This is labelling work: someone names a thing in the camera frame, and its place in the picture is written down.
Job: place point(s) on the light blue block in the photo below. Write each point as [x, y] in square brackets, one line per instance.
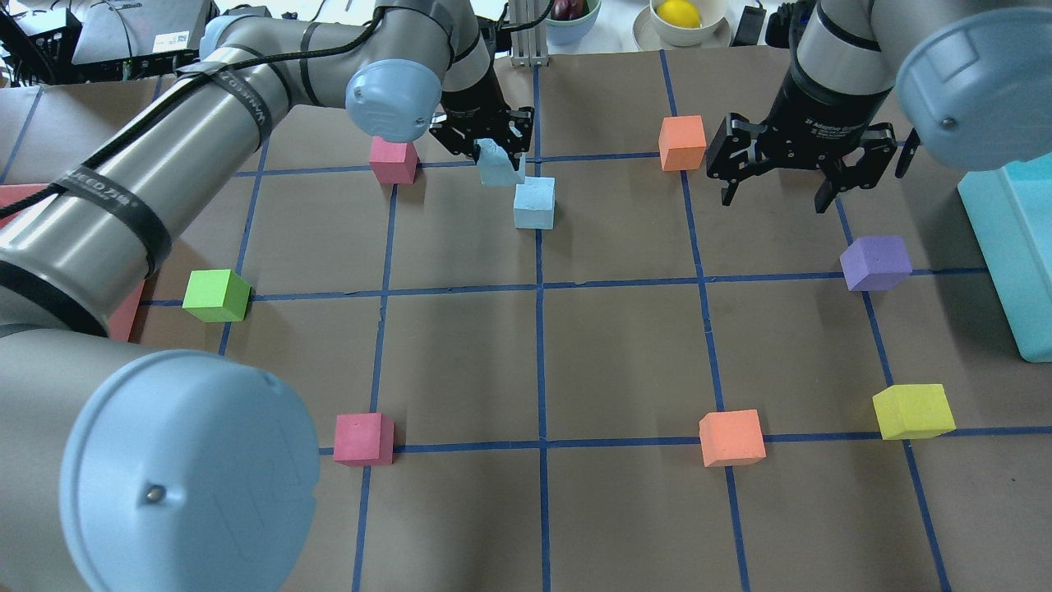
[535, 204]
[496, 167]

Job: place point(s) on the near orange block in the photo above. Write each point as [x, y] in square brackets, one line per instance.
[731, 438]

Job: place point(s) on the bowl with lemon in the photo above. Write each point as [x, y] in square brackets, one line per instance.
[682, 24]

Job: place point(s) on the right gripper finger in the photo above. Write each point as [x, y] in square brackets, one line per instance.
[879, 144]
[734, 155]

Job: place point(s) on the cyan plastic bin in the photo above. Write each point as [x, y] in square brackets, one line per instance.
[1010, 213]

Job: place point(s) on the black electronics box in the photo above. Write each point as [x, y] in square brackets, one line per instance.
[115, 31]

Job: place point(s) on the near crimson block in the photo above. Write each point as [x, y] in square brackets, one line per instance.
[364, 440]

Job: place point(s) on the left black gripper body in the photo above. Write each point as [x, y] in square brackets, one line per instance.
[470, 94]

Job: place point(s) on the aluminium frame post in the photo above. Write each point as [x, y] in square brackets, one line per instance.
[528, 33]

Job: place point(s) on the yellow block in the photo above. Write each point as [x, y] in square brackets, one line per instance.
[913, 412]

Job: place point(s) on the far orange block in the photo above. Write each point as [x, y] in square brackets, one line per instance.
[682, 143]

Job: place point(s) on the green block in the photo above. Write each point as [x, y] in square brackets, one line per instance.
[215, 296]

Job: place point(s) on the green bowl with fruit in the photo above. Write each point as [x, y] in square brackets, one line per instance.
[569, 21]

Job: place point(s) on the crimson block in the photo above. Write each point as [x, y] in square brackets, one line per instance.
[393, 163]
[364, 440]

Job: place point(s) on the orange block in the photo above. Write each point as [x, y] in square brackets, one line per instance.
[682, 143]
[731, 438]

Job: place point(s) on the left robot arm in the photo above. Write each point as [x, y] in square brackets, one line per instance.
[127, 468]

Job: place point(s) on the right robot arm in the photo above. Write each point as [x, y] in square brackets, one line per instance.
[870, 81]

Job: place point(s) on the pink plastic bin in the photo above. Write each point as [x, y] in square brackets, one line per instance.
[70, 264]

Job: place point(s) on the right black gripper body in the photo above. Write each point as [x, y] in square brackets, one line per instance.
[822, 107]

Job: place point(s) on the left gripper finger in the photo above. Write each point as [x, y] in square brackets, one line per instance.
[456, 136]
[513, 131]

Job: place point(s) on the black power adapter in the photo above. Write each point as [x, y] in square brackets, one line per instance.
[751, 24]

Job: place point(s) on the right purple block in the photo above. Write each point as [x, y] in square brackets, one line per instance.
[875, 263]

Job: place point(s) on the left far crimson block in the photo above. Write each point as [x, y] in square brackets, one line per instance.
[393, 163]

